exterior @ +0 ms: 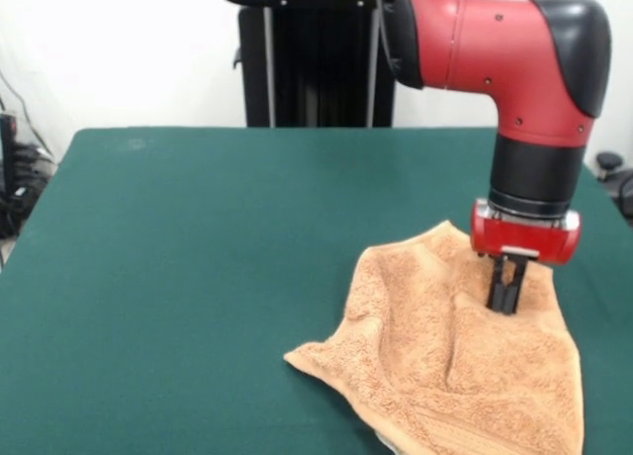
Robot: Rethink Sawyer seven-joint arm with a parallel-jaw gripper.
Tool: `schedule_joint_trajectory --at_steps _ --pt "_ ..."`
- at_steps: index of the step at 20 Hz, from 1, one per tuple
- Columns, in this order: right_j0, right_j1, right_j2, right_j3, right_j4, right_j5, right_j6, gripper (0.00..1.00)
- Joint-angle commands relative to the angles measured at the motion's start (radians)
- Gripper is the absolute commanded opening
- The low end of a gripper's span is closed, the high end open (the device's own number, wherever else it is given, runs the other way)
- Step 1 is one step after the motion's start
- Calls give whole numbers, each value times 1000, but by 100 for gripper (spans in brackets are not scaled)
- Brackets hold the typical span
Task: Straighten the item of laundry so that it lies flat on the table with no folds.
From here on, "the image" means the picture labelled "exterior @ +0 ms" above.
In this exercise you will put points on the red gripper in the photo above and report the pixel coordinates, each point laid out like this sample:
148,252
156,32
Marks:
524,237

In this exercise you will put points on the black office chair base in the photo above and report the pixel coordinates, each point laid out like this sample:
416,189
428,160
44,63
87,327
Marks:
615,175

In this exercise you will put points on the orange terry towel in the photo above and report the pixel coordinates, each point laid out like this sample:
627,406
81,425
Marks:
445,366

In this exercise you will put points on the dark green table cloth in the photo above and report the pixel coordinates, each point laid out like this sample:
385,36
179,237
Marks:
148,277

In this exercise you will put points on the black electronics box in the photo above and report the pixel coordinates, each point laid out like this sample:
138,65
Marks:
7,148

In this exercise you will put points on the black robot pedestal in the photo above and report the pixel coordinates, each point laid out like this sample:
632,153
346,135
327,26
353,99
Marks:
316,54

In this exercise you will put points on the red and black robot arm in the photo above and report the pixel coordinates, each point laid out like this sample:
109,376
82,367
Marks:
494,44

